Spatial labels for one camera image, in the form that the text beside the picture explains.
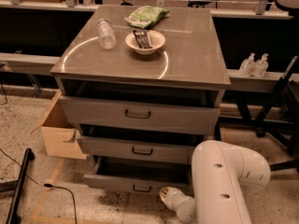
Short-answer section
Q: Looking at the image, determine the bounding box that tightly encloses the grey bottom drawer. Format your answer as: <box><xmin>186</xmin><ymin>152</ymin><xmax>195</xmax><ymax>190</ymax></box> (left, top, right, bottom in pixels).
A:
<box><xmin>84</xmin><ymin>156</ymin><xmax>193</xmax><ymax>195</ymax></box>

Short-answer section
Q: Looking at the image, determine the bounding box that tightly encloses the grey drawer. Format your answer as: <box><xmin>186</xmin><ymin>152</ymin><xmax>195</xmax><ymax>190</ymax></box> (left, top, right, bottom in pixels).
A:
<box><xmin>77</xmin><ymin>135</ymin><xmax>203</xmax><ymax>164</ymax></box>
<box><xmin>59</xmin><ymin>95</ymin><xmax>220</xmax><ymax>135</ymax></box>
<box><xmin>84</xmin><ymin>156</ymin><xmax>193</xmax><ymax>195</ymax></box>

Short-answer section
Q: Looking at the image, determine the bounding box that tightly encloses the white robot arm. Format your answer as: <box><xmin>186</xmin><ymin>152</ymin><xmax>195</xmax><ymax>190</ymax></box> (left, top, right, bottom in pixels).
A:
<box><xmin>160</xmin><ymin>140</ymin><xmax>270</xmax><ymax>224</ymax></box>

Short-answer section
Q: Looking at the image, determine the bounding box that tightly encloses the grey drawer cabinet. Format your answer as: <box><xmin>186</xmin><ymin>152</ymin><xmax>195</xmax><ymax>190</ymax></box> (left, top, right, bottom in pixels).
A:
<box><xmin>50</xmin><ymin>5</ymin><xmax>232</xmax><ymax>180</ymax></box>

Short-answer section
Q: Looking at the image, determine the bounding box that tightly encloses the grey top drawer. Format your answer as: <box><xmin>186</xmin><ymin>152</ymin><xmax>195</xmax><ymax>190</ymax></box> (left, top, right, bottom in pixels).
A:
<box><xmin>59</xmin><ymin>95</ymin><xmax>220</xmax><ymax>135</ymax></box>

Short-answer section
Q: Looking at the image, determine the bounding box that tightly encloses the grey middle drawer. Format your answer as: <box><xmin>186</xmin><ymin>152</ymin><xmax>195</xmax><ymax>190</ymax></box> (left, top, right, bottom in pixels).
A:
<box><xmin>77</xmin><ymin>135</ymin><xmax>203</xmax><ymax>164</ymax></box>

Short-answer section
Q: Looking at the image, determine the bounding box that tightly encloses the white bowl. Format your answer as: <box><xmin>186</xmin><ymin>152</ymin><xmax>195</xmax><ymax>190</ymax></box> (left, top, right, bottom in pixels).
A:
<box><xmin>125</xmin><ymin>30</ymin><xmax>165</xmax><ymax>55</ymax></box>

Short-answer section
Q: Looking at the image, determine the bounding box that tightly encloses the dark snack bar wrapper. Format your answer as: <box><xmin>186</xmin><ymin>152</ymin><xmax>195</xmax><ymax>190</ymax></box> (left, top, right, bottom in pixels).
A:
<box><xmin>133</xmin><ymin>30</ymin><xmax>152</xmax><ymax>49</ymax></box>

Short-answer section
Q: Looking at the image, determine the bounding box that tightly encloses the clear plastic jar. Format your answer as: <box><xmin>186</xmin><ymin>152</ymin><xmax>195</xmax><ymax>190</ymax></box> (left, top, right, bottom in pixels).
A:
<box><xmin>96</xmin><ymin>19</ymin><xmax>116</xmax><ymax>50</ymax></box>

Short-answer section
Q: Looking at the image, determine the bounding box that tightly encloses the green chip bag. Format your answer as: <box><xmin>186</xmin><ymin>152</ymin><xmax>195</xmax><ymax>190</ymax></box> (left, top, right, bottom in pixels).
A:
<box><xmin>124</xmin><ymin>6</ymin><xmax>169</xmax><ymax>29</ymax></box>

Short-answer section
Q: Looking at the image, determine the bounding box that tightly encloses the cardboard box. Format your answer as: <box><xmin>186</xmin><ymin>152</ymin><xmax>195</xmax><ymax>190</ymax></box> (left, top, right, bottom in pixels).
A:
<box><xmin>33</xmin><ymin>91</ymin><xmax>87</xmax><ymax>160</ymax></box>

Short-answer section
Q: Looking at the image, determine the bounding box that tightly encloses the left sanitizer pump bottle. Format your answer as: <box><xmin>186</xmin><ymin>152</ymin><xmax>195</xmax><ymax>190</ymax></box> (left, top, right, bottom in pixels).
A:
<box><xmin>239</xmin><ymin>53</ymin><xmax>255</xmax><ymax>77</ymax></box>

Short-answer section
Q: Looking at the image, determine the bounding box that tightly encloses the sanitizer pump bottle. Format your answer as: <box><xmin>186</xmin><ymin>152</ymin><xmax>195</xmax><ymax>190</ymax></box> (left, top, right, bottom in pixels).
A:
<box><xmin>251</xmin><ymin>53</ymin><xmax>268</xmax><ymax>77</ymax></box>
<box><xmin>239</xmin><ymin>53</ymin><xmax>255</xmax><ymax>77</ymax></box>

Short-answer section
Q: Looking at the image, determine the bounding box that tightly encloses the right sanitizer pump bottle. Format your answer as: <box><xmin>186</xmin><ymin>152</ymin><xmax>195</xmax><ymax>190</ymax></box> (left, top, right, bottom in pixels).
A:
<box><xmin>251</xmin><ymin>53</ymin><xmax>268</xmax><ymax>77</ymax></box>

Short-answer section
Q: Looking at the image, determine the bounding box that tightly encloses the black office chair base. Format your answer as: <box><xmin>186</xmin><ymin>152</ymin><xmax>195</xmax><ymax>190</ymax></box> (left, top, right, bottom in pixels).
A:
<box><xmin>255</xmin><ymin>56</ymin><xmax>299</xmax><ymax>171</ymax></box>

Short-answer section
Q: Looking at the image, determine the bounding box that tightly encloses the black stand leg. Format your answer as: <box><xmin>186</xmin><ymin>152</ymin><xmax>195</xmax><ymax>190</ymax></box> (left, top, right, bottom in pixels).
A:
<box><xmin>0</xmin><ymin>148</ymin><xmax>35</xmax><ymax>224</ymax></box>

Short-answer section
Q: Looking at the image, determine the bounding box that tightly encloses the black floor cable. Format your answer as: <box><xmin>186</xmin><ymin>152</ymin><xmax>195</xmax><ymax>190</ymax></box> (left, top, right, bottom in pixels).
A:
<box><xmin>0</xmin><ymin>147</ymin><xmax>78</xmax><ymax>224</ymax></box>

